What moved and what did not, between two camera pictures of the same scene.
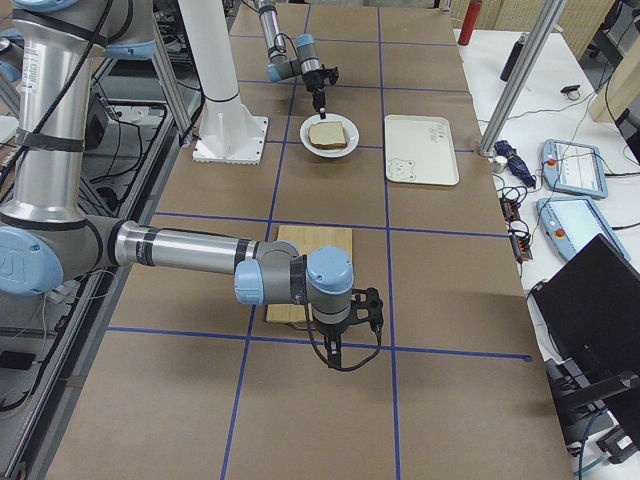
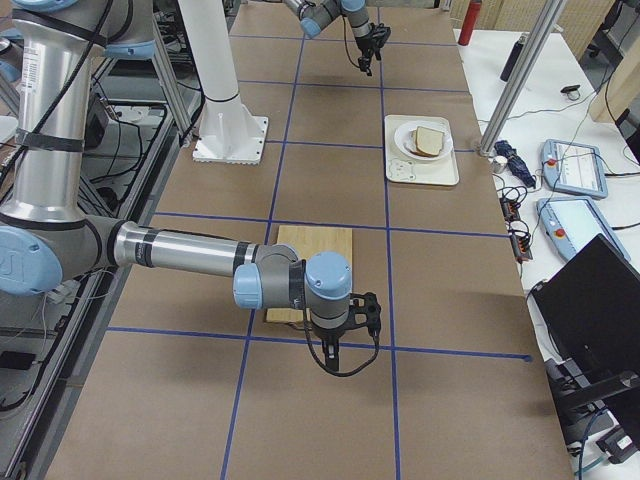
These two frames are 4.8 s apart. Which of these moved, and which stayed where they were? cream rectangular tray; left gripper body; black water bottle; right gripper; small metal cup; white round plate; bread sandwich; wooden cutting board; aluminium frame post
Moved: bread sandwich; white round plate; left gripper body
Stayed: small metal cup; wooden cutting board; cream rectangular tray; aluminium frame post; right gripper; black water bottle
